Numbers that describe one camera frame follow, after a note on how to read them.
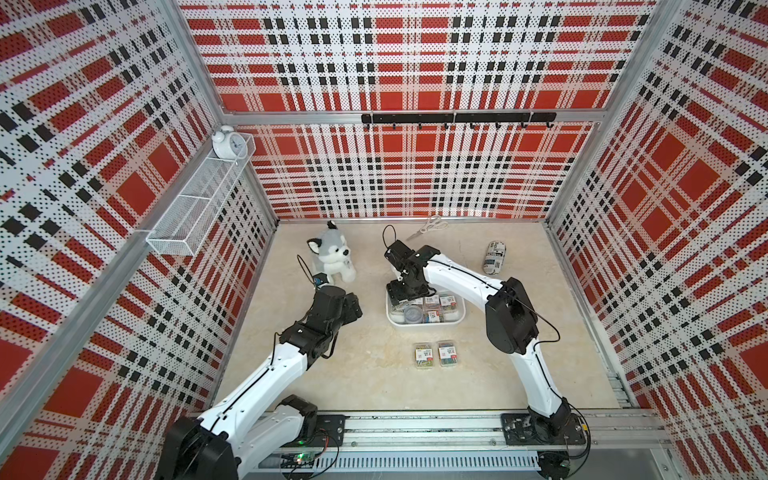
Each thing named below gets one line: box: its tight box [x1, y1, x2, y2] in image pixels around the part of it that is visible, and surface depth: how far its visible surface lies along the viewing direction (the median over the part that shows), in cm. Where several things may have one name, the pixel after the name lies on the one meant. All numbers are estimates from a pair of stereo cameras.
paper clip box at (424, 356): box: [414, 345, 434, 369], surface depth 86 cm
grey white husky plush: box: [307, 220, 356, 284], surface depth 92 cm
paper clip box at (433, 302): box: [425, 294, 441, 311], surface depth 97 cm
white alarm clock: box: [211, 124, 248, 160], surface depth 82 cm
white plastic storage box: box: [385, 290, 467, 327], surface depth 94 cm
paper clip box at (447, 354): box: [438, 342, 458, 367], surface depth 86 cm
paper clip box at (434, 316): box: [425, 310, 444, 323], surface depth 93 cm
